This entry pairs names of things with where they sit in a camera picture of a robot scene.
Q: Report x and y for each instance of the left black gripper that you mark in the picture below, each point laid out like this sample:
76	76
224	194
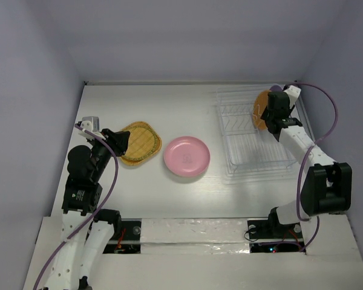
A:
121	139

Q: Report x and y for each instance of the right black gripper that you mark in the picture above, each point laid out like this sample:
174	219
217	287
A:
278	108

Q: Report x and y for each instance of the orange woven round plate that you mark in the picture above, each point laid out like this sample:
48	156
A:
258	109

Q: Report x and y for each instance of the green-rimmed woven plate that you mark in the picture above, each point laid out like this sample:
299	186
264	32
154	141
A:
143	142

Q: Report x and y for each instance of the square woven bamboo plate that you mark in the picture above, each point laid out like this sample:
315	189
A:
126	162

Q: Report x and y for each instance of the purple round plate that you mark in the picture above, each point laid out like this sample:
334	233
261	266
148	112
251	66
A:
275	88

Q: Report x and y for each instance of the pink round plate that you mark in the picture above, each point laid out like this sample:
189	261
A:
187	153

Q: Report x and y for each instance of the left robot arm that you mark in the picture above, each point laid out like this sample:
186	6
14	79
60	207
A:
87	226

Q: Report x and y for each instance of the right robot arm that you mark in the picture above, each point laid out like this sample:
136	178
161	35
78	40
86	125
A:
324	185

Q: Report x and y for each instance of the foil-wrapped front bar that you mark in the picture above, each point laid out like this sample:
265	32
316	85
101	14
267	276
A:
194	236

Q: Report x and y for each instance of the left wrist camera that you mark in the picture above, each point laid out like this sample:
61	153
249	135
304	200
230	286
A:
88	126

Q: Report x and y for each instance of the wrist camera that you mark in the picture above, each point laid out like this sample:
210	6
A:
293	92
88	126

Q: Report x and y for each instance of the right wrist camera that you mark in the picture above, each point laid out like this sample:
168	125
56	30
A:
293	92

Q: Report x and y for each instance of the white wire dish rack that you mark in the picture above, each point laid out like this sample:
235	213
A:
248	148

